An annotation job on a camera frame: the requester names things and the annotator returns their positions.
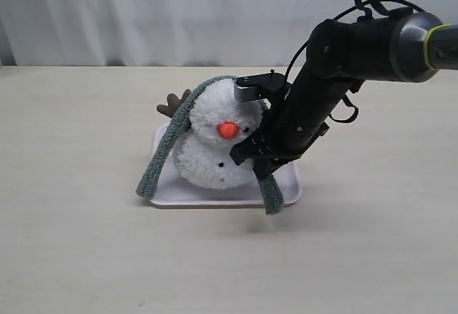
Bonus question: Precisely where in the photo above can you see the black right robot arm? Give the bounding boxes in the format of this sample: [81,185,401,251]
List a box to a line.
[230,12,457,179]

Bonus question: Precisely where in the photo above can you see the white plush snowman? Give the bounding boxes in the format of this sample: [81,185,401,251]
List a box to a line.
[172,77,263,190]

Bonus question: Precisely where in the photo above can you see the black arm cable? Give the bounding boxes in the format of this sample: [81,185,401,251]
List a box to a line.
[284,0,425,124]

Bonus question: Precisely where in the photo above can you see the teal fleece scarf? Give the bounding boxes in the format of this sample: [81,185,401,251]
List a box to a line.
[135,75,268,197]

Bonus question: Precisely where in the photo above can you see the white backdrop curtain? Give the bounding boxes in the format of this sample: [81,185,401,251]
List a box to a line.
[1,0,457,67]

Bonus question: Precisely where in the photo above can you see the white plastic tray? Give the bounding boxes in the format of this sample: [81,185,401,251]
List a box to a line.
[145,125,302,214]

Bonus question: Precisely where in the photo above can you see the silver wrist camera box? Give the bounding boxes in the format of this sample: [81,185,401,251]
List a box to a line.
[234,70,285,104]

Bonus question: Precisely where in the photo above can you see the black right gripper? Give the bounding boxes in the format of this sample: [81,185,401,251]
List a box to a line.
[230,67,331,180]

